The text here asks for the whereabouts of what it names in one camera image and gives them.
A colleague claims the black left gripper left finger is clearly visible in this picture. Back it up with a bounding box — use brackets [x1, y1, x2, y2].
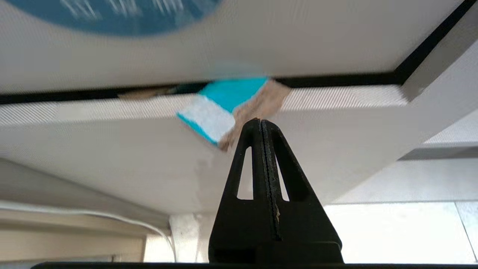
[208, 119, 279, 263]

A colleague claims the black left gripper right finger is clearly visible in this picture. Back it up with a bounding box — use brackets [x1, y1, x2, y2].
[263, 120, 342, 244]

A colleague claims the brown cardboard scrap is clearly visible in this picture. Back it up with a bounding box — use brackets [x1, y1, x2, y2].
[176, 77, 292, 151]

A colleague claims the beige shelf board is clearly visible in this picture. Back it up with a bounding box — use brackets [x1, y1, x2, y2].
[398, 108, 478, 161]

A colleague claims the blue round bottle sticker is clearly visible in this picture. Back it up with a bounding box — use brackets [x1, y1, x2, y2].
[4, 0, 221, 37]

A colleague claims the white floor cable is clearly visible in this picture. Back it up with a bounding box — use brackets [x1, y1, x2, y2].
[0, 201, 177, 262]

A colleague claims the beige cabinet frame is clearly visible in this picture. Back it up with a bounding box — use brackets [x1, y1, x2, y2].
[0, 7, 478, 216]

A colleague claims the wooden door frame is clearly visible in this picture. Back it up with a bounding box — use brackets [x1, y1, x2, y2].
[0, 207, 147, 263]

